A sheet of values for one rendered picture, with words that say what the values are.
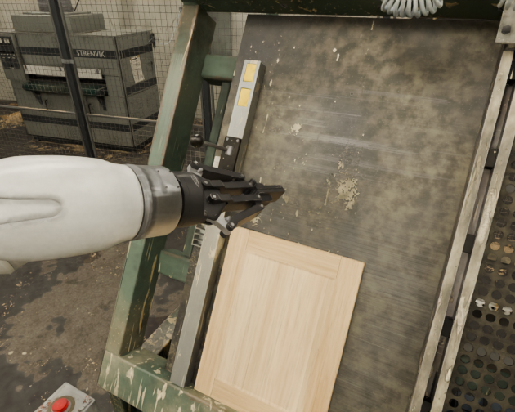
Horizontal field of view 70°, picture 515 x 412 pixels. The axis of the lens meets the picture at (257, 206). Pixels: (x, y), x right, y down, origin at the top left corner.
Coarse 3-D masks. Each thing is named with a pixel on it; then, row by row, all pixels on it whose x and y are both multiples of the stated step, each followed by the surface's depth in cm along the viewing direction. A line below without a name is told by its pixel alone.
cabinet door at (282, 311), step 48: (240, 240) 103; (288, 240) 100; (240, 288) 103; (288, 288) 98; (336, 288) 92; (240, 336) 102; (288, 336) 97; (336, 336) 92; (240, 384) 101; (288, 384) 96
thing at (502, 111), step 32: (512, 32) 73; (512, 64) 76; (512, 96) 76; (480, 128) 81; (512, 128) 75; (480, 160) 77; (480, 192) 80; (480, 224) 76; (448, 256) 80; (480, 256) 76; (448, 288) 78; (448, 320) 78; (448, 352) 77; (416, 384) 79; (448, 384) 77
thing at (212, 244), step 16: (256, 64) 103; (240, 80) 104; (256, 80) 102; (256, 96) 104; (240, 112) 103; (240, 128) 103; (240, 144) 103; (240, 160) 105; (208, 240) 105; (224, 240) 107; (208, 256) 105; (208, 272) 104; (192, 288) 106; (208, 288) 105; (192, 304) 106; (208, 304) 108; (192, 320) 106; (192, 336) 105; (192, 352) 105; (176, 368) 107; (192, 368) 108
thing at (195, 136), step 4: (192, 136) 95; (196, 136) 95; (200, 136) 96; (192, 140) 95; (196, 140) 95; (200, 140) 95; (192, 144) 96; (196, 144) 95; (200, 144) 96; (204, 144) 98; (208, 144) 98; (212, 144) 99; (216, 148) 100; (220, 148) 101; (224, 148) 101; (228, 148) 102; (232, 148) 102; (228, 152) 102; (232, 152) 102
